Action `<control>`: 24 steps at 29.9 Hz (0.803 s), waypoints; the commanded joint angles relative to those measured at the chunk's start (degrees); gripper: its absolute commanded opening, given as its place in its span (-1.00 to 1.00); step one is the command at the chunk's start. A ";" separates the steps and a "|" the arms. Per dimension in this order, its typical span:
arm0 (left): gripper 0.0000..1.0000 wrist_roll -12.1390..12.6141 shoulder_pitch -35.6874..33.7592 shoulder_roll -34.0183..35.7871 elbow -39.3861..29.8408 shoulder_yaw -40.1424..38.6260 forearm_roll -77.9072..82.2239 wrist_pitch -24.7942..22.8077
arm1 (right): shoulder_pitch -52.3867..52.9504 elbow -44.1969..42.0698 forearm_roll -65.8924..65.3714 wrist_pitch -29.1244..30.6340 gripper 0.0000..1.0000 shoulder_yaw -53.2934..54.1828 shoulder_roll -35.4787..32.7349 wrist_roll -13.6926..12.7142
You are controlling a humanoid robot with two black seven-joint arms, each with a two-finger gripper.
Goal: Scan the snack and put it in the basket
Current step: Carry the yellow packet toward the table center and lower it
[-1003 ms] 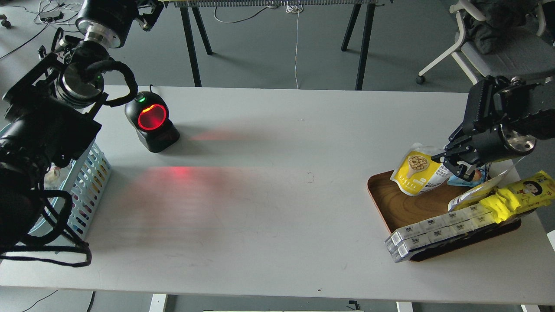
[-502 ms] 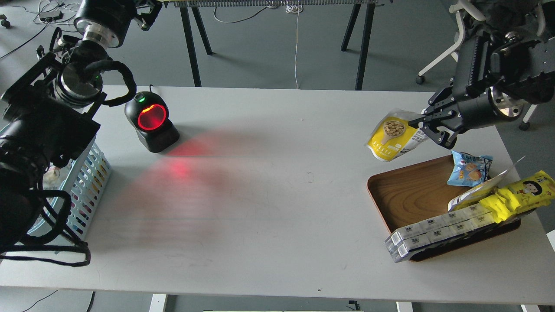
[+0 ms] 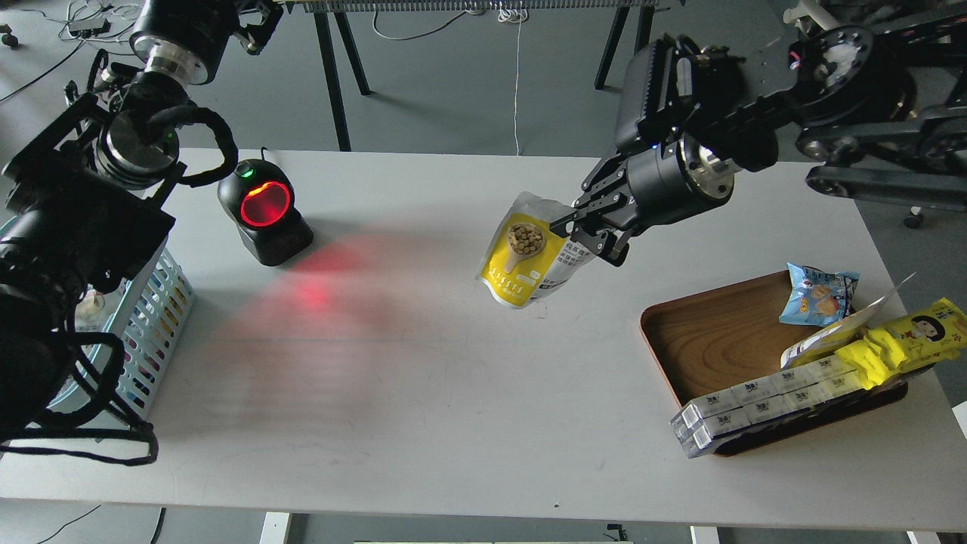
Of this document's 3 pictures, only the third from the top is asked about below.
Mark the black metal background table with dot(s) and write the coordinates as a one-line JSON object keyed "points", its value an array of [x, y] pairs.
{"points": [[539, 84]]}

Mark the brown wooden tray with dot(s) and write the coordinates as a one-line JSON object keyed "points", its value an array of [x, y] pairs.
{"points": [[708, 341]]}

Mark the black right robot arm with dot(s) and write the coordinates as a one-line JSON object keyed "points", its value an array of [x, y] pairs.
{"points": [[690, 118]]}

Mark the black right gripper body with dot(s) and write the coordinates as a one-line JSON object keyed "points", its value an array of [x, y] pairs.
{"points": [[656, 187]]}

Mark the yellow snack bar pack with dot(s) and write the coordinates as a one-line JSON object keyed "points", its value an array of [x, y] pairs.
{"points": [[906, 344]]}

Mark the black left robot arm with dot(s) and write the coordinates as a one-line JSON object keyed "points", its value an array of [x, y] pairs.
{"points": [[87, 203]]}

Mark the light blue plastic basket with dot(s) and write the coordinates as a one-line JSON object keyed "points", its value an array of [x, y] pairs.
{"points": [[155, 317]]}

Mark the blue snack bag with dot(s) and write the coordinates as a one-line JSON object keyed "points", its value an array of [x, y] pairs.
{"points": [[817, 297]]}

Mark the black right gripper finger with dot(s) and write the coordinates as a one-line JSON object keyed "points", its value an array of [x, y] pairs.
{"points": [[611, 246], [586, 218]]}

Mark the white boxed snack pack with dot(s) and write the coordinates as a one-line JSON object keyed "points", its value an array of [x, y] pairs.
{"points": [[713, 420]]}

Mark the black barcode scanner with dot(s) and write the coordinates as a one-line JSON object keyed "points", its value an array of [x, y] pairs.
{"points": [[260, 198]]}

